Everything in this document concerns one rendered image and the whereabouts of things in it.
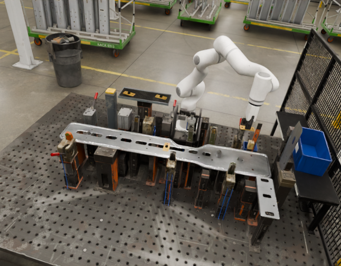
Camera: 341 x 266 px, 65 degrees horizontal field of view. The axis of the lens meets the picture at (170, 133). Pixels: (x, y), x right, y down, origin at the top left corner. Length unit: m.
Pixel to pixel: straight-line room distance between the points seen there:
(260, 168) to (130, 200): 0.86
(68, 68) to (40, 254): 3.17
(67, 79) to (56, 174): 2.63
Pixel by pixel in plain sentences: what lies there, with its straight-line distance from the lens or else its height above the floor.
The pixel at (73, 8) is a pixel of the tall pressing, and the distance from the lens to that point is 6.07.
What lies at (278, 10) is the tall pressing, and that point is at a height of 0.55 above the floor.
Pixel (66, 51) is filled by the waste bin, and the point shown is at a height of 0.60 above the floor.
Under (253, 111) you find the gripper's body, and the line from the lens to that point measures 1.52.
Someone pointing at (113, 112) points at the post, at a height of 0.99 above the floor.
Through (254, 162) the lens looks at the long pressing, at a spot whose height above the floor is 1.00.
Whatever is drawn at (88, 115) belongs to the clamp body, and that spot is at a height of 1.06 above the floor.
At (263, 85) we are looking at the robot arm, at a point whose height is 1.55.
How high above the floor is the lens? 2.15
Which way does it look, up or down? 37 degrees down
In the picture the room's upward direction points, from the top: 6 degrees clockwise
